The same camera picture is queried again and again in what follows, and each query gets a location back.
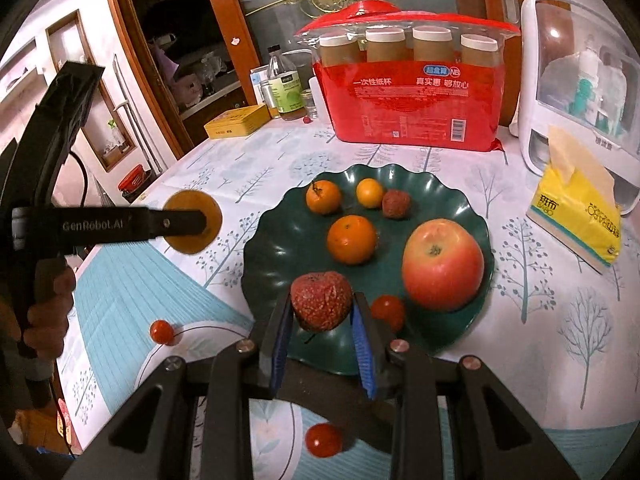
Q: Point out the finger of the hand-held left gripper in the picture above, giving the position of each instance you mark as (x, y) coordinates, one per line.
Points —
(180, 221)

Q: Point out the orange tangerine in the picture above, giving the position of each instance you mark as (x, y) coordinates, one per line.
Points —
(351, 239)
(323, 197)

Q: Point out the person's left hand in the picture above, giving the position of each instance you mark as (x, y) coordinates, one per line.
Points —
(50, 310)

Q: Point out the red lychee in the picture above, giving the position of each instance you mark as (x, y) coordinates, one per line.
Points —
(320, 302)
(397, 203)

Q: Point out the dark green scalloped plate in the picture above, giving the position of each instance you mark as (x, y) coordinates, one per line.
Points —
(285, 260)

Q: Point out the tree print tablecloth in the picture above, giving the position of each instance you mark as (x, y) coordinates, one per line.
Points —
(190, 290)

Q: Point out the yellow tin box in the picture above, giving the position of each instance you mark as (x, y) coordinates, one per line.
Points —
(237, 122)

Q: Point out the yellow tissue pack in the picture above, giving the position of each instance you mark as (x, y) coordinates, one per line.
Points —
(575, 210)

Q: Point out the small glass jar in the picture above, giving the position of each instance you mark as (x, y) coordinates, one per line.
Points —
(309, 105)

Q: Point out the red lidded jar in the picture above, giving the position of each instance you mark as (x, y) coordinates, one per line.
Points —
(135, 180)

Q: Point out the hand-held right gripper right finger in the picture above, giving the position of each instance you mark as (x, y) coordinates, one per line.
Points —
(364, 350)

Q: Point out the wooden wall niche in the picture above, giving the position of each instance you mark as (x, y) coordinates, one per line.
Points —
(75, 45)

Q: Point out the red apple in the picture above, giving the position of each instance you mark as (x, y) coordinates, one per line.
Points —
(442, 265)

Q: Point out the large yellow orange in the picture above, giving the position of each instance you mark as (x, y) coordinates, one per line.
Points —
(192, 246)

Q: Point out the red paper cup package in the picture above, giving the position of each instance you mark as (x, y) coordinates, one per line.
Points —
(405, 105)

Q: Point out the person's left forearm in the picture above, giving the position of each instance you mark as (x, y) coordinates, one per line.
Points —
(9, 370)

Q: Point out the wooden framed glass door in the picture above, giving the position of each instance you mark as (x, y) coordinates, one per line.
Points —
(260, 20)

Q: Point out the white storage box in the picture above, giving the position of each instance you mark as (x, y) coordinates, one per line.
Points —
(580, 75)

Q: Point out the glass bottle green label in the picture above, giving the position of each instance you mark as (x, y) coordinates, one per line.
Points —
(285, 92)

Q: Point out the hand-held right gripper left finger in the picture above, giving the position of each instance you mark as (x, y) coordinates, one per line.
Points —
(281, 345)

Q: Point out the small yellow orange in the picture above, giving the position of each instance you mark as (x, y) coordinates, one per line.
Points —
(370, 192)

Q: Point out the red cherry tomato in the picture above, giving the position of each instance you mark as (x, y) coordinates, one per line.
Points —
(389, 311)
(162, 332)
(324, 440)

